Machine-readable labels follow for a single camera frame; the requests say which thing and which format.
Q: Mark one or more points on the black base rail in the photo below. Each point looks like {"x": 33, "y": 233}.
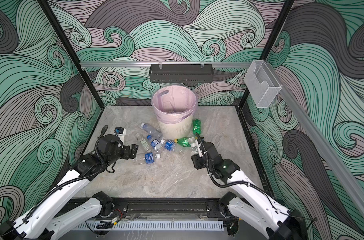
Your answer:
{"x": 206, "y": 207}

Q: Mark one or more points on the clear bottle white cap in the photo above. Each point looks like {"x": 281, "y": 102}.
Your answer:
{"x": 151, "y": 131}

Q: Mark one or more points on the Pocari bottle blue label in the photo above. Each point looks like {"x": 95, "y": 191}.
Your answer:
{"x": 147, "y": 158}

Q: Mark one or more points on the aluminium rail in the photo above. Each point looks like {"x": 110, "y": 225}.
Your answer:
{"x": 141, "y": 64}
{"x": 295, "y": 97}

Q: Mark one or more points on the black wall tray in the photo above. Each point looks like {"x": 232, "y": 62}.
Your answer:
{"x": 181, "y": 74}

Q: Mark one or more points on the aluminium rail right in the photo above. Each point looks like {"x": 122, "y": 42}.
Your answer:
{"x": 295, "y": 97}

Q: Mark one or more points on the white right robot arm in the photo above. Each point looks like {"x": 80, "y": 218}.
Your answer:
{"x": 249, "y": 202}

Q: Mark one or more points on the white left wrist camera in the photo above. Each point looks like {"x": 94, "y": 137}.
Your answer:
{"x": 121, "y": 133}

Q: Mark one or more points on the aluminium rail back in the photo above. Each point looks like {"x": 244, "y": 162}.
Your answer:
{"x": 141, "y": 64}

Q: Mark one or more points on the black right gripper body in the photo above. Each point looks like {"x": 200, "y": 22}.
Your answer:
{"x": 200, "y": 162}

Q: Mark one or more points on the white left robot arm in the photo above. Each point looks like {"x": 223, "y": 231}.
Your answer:
{"x": 42, "y": 221}

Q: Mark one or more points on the white slotted cable duct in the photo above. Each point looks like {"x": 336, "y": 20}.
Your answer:
{"x": 172, "y": 225}

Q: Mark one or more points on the clear bottle blue striped label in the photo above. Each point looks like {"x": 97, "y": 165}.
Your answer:
{"x": 154, "y": 143}

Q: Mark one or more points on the clear acrylic wall holder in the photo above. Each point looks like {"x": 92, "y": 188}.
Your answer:
{"x": 262, "y": 83}

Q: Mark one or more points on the clear bottle green white label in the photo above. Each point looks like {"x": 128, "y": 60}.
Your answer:
{"x": 143, "y": 143}

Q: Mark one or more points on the pink bin liner bag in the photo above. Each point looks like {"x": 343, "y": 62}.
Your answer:
{"x": 174, "y": 103}

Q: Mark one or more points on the black frame post left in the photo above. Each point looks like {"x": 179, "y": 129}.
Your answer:
{"x": 69, "y": 49}

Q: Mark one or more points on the cream ribbed trash bin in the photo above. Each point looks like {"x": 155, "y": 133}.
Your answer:
{"x": 178, "y": 130}

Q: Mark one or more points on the green bottle yellow cap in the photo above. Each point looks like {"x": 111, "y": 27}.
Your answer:
{"x": 183, "y": 142}

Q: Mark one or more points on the black frame post right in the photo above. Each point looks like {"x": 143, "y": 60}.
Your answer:
{"x": 276, "y": 30}

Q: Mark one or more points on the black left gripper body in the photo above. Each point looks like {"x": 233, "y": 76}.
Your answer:
{"x": 125, "y": 152}

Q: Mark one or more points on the black frame post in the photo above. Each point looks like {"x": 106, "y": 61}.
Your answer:
{"x": 276, "y": 30}
{"x": 69, "y": 49}

